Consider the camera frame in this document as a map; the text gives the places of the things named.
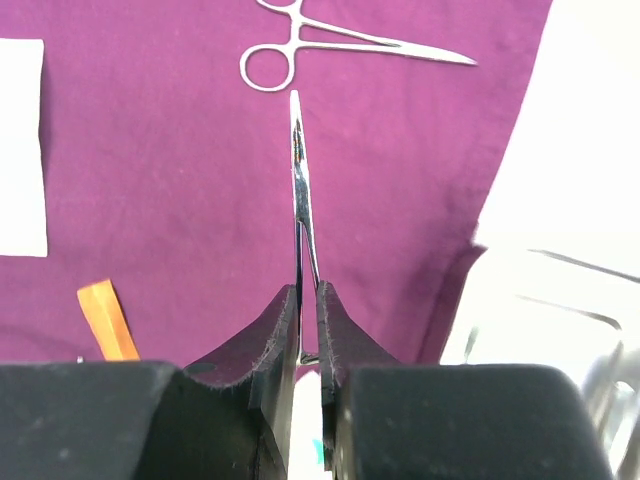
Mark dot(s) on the green white suture packet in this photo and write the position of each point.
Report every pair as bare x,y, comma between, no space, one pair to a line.
306,456

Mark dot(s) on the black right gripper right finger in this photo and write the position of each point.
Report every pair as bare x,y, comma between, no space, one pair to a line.
386,420

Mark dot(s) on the curved forceps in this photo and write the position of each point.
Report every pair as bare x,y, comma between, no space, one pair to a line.
370,44

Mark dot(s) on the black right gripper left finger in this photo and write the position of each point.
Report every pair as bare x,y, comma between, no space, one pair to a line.
225,416

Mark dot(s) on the steel forceps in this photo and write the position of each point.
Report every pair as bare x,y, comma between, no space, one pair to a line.
303,219

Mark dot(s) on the purple cloth mat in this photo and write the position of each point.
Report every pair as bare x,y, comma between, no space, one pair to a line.
167,175

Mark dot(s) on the stainless steel tray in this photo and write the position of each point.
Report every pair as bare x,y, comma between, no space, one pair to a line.
535,307

